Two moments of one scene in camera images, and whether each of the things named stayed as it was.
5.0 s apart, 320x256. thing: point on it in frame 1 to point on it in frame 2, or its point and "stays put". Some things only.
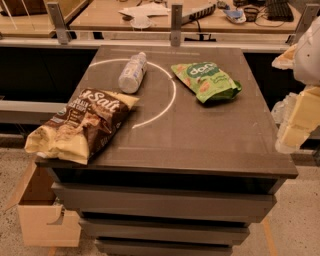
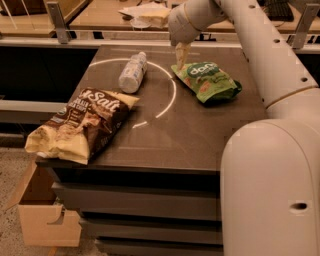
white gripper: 308,55 to 179,26
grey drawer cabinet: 198,158 stays put
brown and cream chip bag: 80,127 stays put
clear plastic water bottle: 134,71 stays put
